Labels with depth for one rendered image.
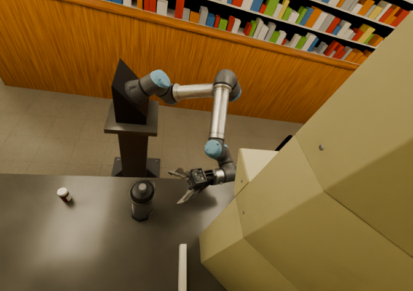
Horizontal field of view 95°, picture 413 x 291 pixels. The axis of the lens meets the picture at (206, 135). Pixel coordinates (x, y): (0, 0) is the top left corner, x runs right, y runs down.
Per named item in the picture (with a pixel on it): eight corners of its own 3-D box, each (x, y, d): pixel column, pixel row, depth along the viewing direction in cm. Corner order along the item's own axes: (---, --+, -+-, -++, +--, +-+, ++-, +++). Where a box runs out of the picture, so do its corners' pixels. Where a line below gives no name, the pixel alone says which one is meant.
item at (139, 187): (131, 207, 73) (131, 200, 68) (128, 186, 78) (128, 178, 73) (155, 201, 77) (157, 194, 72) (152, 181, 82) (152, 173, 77)
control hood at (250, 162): (320, 197, 66) (342, 185, 58) (234, 197, 57) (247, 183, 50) (305, 168, 73) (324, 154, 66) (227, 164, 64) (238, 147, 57)
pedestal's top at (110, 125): (113, 99, 139) (112, 95, 136) (158, 104, 148) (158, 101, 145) (104, 133, 119) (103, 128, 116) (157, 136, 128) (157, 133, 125)
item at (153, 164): (115, 157, 207) (103, 91, 141) (160, 159, 221) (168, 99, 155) (106, 200, 177) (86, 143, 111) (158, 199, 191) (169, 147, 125)
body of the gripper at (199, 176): (189, 168, 83) (213, 165, 89) (184, 178, 89) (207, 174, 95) (195, 184, 79) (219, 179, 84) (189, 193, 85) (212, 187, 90)
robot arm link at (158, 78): (138, 73, 112) (157, 63, 108) (152, 85, 124) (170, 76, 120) (141, 89, 107) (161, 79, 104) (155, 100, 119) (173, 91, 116)
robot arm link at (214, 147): (232, 57, 92) (222, 157, 79) (237, 71, 101) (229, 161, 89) (210, 60, 96) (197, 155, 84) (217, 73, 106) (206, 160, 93)
